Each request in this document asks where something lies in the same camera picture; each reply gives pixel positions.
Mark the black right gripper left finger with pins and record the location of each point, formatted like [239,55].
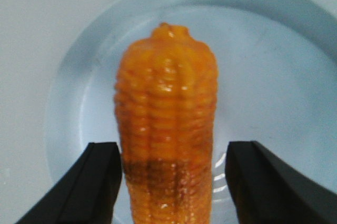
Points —
[86,193]

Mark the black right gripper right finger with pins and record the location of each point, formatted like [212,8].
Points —
[265,189]

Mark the orange plastic corn cob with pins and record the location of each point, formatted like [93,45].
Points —
[165,101]

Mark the light blue round plate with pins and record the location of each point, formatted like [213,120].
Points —
[277,82]

